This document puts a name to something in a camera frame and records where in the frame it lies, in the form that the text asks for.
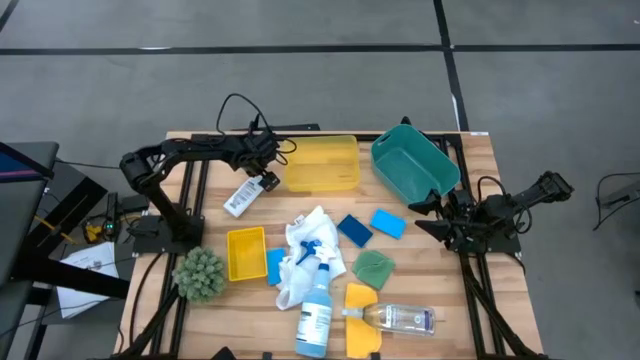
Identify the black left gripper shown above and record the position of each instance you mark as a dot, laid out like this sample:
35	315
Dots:
255	147

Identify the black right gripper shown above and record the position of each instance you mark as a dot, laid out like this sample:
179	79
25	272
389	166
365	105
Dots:
457	220

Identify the light blue sponge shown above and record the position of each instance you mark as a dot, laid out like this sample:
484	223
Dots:
388	223
275	267

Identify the small white labelled bottle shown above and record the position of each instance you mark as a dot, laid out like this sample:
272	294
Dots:
242	197

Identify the white cloth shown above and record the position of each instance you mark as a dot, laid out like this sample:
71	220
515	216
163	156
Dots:
315	230

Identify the clear pump bottle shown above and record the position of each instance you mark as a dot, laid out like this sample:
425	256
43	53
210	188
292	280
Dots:
405	319

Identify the spray bottle with blue trigger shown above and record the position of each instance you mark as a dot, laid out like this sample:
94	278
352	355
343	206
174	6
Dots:
314	320

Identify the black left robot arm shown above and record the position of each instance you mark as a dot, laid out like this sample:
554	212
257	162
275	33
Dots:
170	150

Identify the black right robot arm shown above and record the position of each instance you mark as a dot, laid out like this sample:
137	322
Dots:
535	192

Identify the teal plastic bin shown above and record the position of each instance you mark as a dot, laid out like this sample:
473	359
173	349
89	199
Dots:
410	165

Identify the yellow translucent plastic bin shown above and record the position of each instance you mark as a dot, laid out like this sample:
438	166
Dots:
325	165

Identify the green cloth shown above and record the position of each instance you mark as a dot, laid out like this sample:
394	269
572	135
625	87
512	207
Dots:
374	270

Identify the dark blue sponge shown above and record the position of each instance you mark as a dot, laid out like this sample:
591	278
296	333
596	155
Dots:
355	231

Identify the yellow slotted plastic basket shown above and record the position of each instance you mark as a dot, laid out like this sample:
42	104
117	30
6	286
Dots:
246	255

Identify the black power brick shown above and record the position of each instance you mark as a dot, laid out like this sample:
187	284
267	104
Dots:
135	204

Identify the green artificial plant ball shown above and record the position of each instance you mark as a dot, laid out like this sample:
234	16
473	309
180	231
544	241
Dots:
200	275

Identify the yellow cloth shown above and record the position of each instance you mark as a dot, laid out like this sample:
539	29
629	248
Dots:
360	340

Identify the black control box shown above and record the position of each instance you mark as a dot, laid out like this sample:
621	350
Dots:
111	215

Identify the white paper sheets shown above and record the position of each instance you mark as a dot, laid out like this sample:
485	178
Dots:
85	265

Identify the dark laptop with blue screen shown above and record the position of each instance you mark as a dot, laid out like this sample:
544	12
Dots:
20	167

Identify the black side table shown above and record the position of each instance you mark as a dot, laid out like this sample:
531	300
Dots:
30	220

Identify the black rear clamp bracket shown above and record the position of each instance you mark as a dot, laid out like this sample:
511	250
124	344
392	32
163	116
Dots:
300	127

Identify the black aluminium table frame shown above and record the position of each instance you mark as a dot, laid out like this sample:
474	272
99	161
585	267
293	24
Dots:
204	195

